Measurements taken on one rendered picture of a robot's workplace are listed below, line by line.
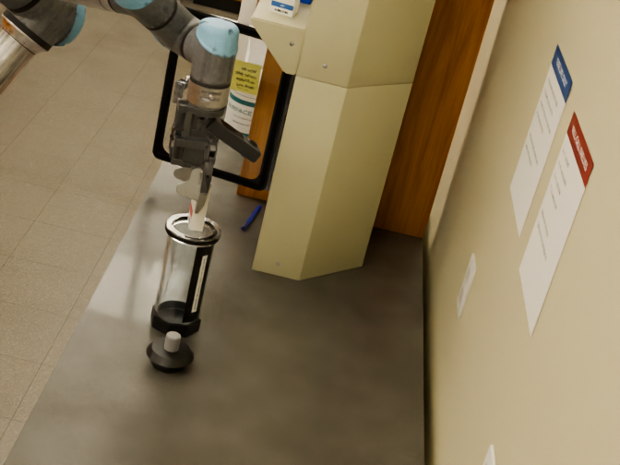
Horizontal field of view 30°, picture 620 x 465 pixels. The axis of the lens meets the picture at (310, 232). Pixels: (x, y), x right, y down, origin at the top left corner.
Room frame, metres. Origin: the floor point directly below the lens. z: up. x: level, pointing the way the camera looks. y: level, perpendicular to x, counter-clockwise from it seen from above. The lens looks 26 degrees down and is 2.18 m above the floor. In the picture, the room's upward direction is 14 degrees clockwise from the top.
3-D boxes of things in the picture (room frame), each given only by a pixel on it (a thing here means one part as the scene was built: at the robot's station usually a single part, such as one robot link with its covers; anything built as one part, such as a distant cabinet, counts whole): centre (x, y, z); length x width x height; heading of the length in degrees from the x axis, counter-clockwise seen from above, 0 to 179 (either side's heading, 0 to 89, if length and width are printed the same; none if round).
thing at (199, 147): (1.95, 0.25, 1.36); 0.09 x 0.08 x 0.12; 106
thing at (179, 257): (1.96, 0.22, 1.06); 0.11 x 0.11 x 0.21
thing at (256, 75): (2.59, 0.28, 1.19); 0.30 x 0.01 x 0.40; 82
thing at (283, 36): (2.42, 0.17, 1.46); 0.32 x 0.12 x 0.10; 1
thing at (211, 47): (1.95, 0.25, 1.52); 0.09 x 0.08 x 0.11; 48
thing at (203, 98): (1.95, 0.24, 1.44); 0.08 x 0.08 x 0.05
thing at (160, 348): (1.82, 0.20, 0.97); 0.09 x 0.09 x 0.07
